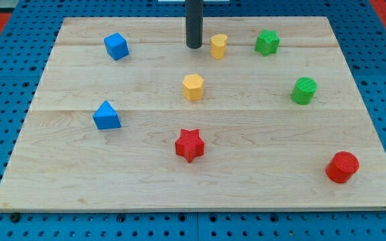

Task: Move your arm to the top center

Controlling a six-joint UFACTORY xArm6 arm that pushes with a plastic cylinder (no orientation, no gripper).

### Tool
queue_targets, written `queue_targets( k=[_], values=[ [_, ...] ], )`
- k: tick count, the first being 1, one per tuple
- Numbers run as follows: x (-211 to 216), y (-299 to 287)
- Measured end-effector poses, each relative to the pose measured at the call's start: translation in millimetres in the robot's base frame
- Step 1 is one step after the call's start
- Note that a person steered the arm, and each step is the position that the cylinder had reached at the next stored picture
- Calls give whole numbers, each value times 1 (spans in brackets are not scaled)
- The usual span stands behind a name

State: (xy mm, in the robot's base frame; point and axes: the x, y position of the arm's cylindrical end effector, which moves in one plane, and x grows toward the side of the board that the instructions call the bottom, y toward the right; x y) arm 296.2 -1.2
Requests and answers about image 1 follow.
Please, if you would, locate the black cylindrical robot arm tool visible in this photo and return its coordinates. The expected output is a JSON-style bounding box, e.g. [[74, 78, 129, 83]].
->
[[185, 0, 204, 49]]

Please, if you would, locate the red star block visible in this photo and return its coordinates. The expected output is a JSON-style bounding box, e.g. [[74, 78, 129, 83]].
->
[[175, 129, 205, 163]]

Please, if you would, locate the yellow hexagon block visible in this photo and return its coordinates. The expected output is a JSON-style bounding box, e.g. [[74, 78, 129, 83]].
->
[[182, 74, 204, 101]]

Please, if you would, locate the light wooden board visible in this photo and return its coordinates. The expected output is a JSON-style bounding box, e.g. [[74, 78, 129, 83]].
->
[[0, 17, 386, 213]]

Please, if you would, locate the yellow heart block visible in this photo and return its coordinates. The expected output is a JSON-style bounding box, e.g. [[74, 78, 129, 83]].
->
[[210, 34, 228, 60]]

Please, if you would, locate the blue triangle block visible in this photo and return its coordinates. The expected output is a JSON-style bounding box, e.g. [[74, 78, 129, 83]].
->
[[92, 100, 121, 130]]

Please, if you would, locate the blue cube block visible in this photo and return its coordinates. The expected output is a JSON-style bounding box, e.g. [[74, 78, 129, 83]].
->
[[104, 33, 129, 60]]

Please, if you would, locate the green star block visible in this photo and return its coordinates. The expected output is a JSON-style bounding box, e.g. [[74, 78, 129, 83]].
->
[[255, 29, 280, 56]]

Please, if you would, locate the green cylinder block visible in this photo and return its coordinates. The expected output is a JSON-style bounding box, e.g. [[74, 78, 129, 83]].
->
[[291, 77, 318, 105]]

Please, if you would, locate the red cylinder block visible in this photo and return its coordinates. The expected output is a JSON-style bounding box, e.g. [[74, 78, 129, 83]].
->
[[325, 151, 360, 183]]

